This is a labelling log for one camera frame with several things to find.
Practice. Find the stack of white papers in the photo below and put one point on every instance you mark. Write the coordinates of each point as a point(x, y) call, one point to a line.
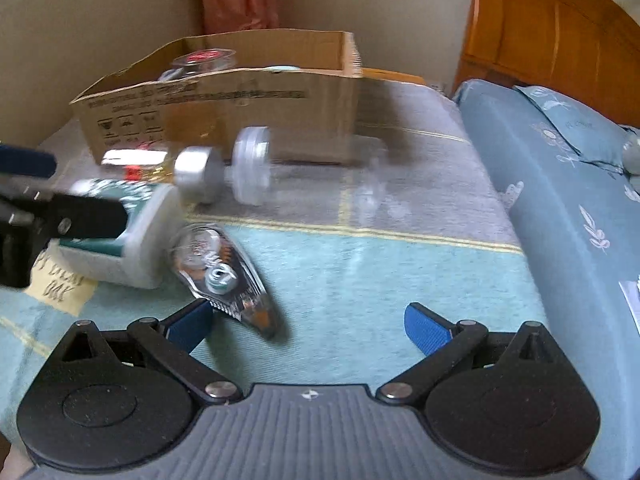
point(632, 305)

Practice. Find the clear round container red label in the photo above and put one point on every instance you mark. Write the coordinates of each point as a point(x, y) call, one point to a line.
point(205, 60)

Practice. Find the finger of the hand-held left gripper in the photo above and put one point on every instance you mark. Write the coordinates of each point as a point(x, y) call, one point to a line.
point(85, 217)
point(25, 160)

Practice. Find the checkered printed tablecloth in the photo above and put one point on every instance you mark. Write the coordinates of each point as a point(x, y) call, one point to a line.
point(350, 285)

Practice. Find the blue floral bed sheet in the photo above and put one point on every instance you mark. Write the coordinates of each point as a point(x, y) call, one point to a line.
point(560, 240)

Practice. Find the small glass bottle red label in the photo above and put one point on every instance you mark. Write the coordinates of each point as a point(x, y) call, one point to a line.
point(197, 172)

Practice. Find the clear plastic jar with lid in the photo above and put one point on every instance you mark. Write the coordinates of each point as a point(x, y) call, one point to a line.
point(252, 165)

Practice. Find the mint round massager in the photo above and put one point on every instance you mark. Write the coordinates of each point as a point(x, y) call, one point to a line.
point(280, 67)

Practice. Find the white bottle green label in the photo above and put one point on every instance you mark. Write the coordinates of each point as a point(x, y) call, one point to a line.
point(145, 245)

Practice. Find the cardboard box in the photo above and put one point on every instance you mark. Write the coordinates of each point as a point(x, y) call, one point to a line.
point(300, 110)

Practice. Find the wooden table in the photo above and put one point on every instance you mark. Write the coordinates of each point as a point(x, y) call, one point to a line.
point(395, 76)

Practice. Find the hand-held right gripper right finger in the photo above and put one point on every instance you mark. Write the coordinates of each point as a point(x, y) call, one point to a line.
point(425, 327)

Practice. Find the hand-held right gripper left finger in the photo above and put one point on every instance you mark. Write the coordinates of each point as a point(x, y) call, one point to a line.
point(192, 322)

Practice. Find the grey plush toy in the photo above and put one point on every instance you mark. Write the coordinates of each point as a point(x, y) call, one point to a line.
point(632, 155)

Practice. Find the blue floral pillow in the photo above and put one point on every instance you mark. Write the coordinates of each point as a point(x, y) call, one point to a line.
point(575, 125)

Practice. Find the wooden bed headboard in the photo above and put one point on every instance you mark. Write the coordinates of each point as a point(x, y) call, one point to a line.
point(550, 25)

